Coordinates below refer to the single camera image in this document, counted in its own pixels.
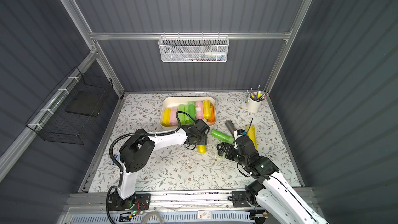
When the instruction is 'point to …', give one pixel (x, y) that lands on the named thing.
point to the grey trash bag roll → (231, 126)
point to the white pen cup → (254, 102)
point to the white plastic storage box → (171, 101)
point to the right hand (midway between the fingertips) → (225, 148)
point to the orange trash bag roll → (211, 120)
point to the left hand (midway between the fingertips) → (205, 142)
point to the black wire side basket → (67, 115)
